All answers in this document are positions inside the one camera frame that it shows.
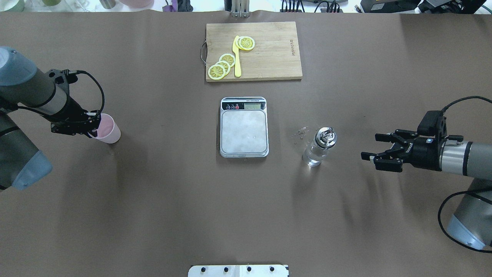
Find brown table cover sheet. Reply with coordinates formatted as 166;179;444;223
1;10;491;277

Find lemon slice of stack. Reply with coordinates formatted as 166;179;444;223
218;53;236;67
215;60;231;76
208;64;227;80

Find yellow plastic knife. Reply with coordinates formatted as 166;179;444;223
232;35;241;77

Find pink plastic cup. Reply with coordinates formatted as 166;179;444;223
95;113;121;144

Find lower lemon slice of stack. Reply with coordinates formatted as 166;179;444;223
208;64;227;80

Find glass sauce bottle metal cap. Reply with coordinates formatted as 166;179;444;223
302;127;337;167

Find lemon slice near knife tip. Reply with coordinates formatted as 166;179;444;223
236;36;256;51

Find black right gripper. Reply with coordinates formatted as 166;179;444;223
361;129;445;172

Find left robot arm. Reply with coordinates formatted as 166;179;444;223
0;46;102;190

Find black right camera cable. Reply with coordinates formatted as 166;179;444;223
440;96;492;114

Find upper lemon slice of stack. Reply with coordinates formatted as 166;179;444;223
218;53;236;67

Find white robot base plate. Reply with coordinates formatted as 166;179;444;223
188;264;290;277

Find black left camera cable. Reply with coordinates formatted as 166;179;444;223
68;70;105;114

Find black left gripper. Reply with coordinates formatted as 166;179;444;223
51;98;101;138

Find aluminium frame post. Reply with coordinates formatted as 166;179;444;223
231;0;251;18

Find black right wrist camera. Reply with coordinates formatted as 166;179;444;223
417;110;447;139

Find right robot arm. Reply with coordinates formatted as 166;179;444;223
361;129;491;254

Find black camera cable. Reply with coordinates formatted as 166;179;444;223
440;96;492;114
68;70;105;114

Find middle lemon slice of stack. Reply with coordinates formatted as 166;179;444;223
215;60;231;76

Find wooden cutting board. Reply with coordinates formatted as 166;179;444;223
206;22;303;82

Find silver digital kitchen scale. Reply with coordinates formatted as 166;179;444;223
219;97;269;158

